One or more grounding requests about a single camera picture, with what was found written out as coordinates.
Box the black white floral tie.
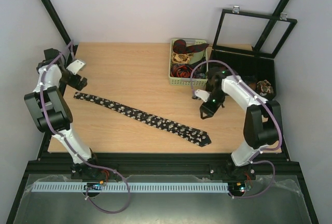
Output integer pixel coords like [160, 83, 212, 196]
[74, 92, 212, 147]

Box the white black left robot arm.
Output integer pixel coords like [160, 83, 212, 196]
[24, 48, 96, 170]

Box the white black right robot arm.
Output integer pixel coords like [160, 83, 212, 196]
[194, 70, 282, 178]

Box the red navy striped tie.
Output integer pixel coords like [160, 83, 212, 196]
[170, 63, 193, 78]

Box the light green plastic basket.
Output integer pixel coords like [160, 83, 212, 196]
[168, 38, 208, 86]

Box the beige patterned tie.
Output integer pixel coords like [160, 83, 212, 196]
[171, 53, 194, 64]

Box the brown patterned rolled tie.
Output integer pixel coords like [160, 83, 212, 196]
[256, 80, 274, 96]

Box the black tie storage box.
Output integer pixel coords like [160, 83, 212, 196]
[209, 50, 276, 100]

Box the dark red rolled tie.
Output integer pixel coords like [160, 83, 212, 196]
[172, 39, 209, 54]

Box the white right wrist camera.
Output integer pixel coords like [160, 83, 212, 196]
[194, 89, 210, 102]

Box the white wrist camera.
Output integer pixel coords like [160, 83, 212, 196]
[66, 59, 86, 75]
[194, 89, 210, 102]

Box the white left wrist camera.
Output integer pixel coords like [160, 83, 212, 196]
[66, 59, 86, 75]

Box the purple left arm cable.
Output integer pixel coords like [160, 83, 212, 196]
[38, 39, 131, 214]

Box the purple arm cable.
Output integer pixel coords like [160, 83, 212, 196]
[38, 39, 131, 214]
[190, 60, 283, 200]

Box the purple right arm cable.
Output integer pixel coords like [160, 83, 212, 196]
[190, 60, 283, 200]

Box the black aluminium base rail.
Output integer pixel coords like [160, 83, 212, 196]
[25, 152, 299, 180]

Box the black left frame post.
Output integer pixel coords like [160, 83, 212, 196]
[40, 0, 71, 45]

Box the black frame post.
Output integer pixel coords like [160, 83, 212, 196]
[254, 0, 290, 51]
[40, 0, 71, 45]

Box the light blue slotted cable duct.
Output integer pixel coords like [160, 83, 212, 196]
[31, 182, 229, 193]

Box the black right frame post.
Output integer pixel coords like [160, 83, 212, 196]
[254, 0, 290, 51]

